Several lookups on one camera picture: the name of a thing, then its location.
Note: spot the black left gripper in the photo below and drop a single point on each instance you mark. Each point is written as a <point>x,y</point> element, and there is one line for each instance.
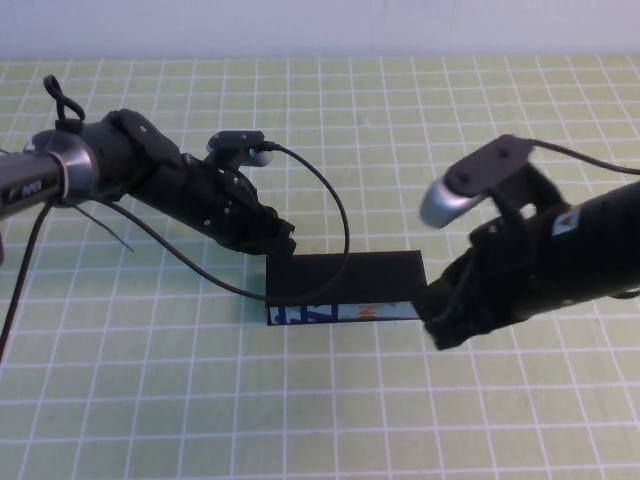
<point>225,210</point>

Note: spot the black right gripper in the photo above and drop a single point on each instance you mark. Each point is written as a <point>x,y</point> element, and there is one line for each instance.
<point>495,280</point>

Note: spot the black printed glasses case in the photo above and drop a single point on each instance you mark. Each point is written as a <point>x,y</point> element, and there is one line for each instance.
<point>350,277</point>

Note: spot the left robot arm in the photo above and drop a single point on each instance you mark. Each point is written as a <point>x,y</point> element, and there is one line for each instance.
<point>45,175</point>

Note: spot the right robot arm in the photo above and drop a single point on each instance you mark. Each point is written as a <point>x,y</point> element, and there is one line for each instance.
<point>590,250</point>

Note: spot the green white-checked tablecloth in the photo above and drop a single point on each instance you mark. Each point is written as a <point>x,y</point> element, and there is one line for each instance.
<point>320,410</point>

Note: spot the thin black zip tie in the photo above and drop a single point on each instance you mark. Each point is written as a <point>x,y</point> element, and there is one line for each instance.
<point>105,227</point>

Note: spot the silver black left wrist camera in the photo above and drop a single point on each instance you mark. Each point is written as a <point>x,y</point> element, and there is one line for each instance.
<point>240,145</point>

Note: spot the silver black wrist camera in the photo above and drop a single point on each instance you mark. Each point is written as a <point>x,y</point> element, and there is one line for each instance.
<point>240,145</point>
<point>465,190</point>

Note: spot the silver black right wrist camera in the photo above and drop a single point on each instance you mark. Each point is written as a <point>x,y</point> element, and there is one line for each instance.
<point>465,190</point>

